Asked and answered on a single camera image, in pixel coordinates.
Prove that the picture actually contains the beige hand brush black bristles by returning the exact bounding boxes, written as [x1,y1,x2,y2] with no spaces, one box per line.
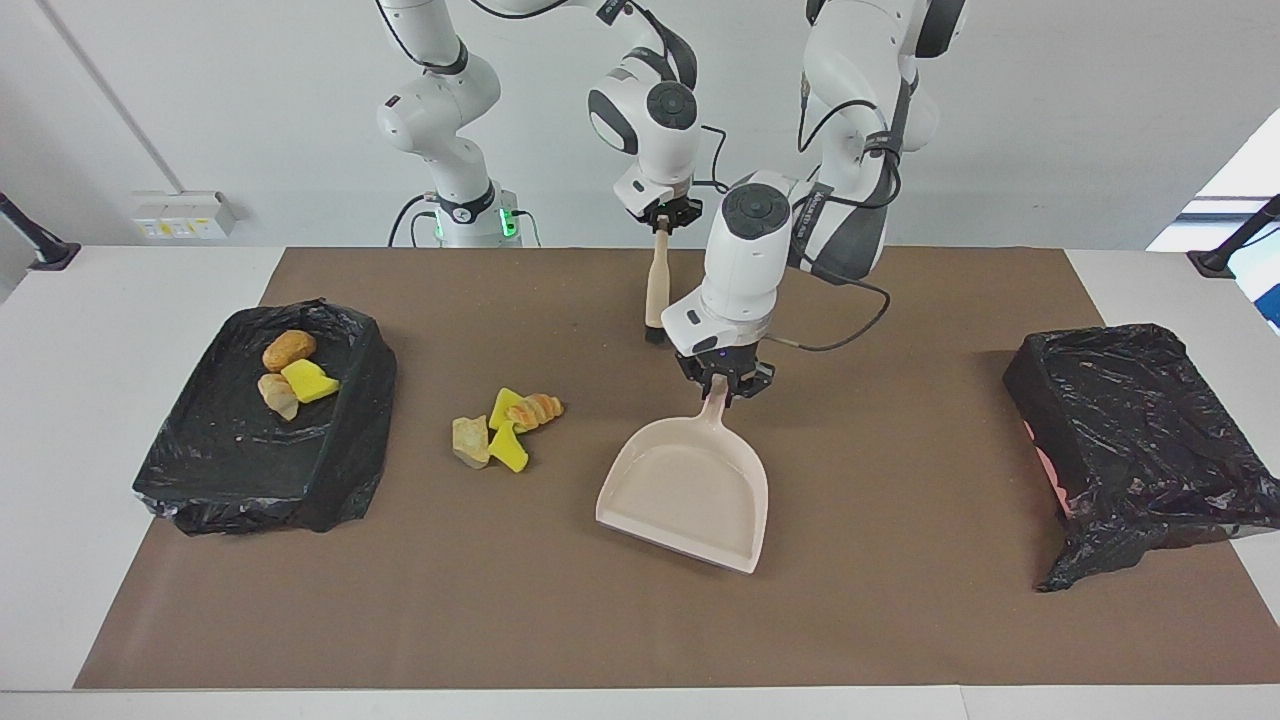
[644,215,673,347]

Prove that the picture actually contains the beige plastic dustpan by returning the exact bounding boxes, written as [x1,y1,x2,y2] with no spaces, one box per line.
[595,375,770,575]

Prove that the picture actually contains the striped toy croissant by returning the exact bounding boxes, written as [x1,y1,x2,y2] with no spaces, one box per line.
[505,393,565,434]

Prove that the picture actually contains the beige stone-like chunk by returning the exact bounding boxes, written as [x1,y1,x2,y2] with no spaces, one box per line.
[451,415,493,470]

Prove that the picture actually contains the brown toy bread roll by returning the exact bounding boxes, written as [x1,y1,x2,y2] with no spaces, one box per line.
[262,330,318,373]

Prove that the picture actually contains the toy croissant half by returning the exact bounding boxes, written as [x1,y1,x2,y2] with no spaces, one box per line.
[256,373,300,422]

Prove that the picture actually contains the black bag pink bin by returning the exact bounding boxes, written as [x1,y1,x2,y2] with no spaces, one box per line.
[1003,322,1280,593]

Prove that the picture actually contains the black bag lined bin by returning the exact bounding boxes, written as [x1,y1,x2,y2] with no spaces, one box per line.
[132,298,398,536]

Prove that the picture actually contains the brown table mat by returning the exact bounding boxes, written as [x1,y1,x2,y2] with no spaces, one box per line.
[73,247,1280,689]

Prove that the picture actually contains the black clamp stand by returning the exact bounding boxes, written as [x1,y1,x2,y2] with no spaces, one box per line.
[1187,195,1280,279]
[0,192,81,272]

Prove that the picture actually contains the bright window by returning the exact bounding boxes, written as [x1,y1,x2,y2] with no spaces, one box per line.
[1146,108,1280,333]

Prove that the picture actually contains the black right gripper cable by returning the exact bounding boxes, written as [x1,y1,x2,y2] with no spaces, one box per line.
[690,120,731,196]

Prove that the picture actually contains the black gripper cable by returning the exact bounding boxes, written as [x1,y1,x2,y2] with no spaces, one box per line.
[690,120,731,196]
[770,60,893,353]

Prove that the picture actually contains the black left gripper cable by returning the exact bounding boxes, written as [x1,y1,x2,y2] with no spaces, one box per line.
[770,60,893,353]

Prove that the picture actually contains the black right base cable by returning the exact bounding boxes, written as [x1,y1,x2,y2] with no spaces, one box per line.
[388,193,433,248]

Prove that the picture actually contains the white wall socket box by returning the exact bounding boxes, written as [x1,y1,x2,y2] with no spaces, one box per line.
[130,191,236,241]

